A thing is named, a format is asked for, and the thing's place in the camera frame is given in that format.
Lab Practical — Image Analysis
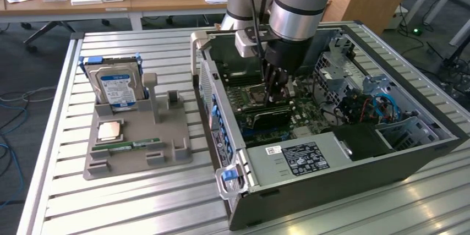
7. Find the black graphics card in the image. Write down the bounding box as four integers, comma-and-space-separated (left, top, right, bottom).
248, 110, 291, 131

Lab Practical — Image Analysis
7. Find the blue data wire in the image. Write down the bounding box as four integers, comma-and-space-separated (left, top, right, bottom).
370, 94, 402, 122

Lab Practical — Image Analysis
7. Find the hard disk in blue carrier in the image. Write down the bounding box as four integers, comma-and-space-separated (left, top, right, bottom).
77, 52, 144, 113

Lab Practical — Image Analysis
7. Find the grey parts rack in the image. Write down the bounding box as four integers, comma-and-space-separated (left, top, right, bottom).
83, 72, 195, 181

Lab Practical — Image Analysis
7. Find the silver perforated disk bay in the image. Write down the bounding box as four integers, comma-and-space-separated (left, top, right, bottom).
314, 52, 371, 109

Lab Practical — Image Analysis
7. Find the green RAM stick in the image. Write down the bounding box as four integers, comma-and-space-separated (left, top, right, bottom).
91, 138, 161, 152
239, 105, 295, 114

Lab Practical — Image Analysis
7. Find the grey power supply unit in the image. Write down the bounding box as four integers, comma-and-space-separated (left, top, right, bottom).
245, 132, 355, 187

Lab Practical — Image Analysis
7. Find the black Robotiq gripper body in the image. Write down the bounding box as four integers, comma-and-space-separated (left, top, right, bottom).
263, 38, 312, 72

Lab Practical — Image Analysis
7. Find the black RAM slot bank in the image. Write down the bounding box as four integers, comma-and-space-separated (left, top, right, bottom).
221, 68, 265, 86

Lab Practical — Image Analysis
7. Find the silver slanted disk bay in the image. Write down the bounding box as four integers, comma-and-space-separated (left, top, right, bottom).
376, 116, 442, 152

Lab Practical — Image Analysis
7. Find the blue floor cable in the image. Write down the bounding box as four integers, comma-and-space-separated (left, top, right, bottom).
0, 102, 30, 208

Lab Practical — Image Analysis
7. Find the CPU socket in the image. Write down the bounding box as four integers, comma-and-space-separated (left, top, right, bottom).
244, 83, 267, 103

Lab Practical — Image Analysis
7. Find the black chair base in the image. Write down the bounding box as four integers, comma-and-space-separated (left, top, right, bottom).
21, 20, 76, 53

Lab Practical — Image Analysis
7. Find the copper-topped CPU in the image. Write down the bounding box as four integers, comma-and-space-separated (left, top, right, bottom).
97, 121, 121, 140

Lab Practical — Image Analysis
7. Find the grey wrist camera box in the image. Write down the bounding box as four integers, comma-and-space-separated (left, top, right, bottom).
233, 27, 271, 57

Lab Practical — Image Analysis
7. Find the green motherboard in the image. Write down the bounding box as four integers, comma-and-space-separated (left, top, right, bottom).
215, 58, 335, 147

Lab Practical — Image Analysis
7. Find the open dark PC case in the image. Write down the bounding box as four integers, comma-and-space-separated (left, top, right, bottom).
189, 23, 470, 232

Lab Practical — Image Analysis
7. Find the black plastic air shroud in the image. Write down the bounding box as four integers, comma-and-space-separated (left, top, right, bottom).
335, 124, 395, 162

